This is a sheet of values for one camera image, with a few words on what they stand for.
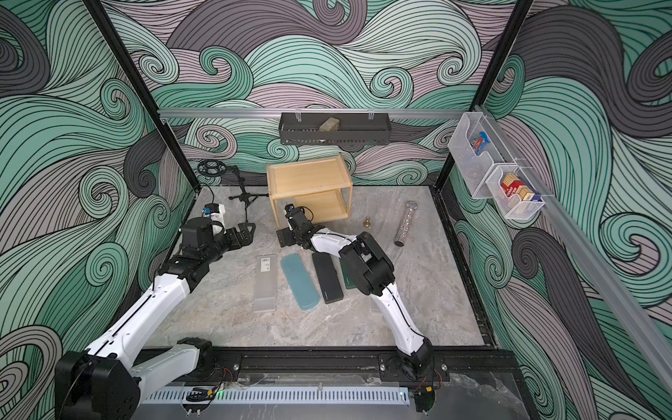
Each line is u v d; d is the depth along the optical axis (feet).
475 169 2.69
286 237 3.03
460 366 2.44
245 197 3.58
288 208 3.03
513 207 2.06
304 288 3.02
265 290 2.90
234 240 2.34
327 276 2.97
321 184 3.04
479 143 2.74
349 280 2.88
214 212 2.29
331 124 2.99
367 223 3.49
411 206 3.55
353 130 3.11
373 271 1.97
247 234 2.43
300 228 2.67
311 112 3.09
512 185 2.16
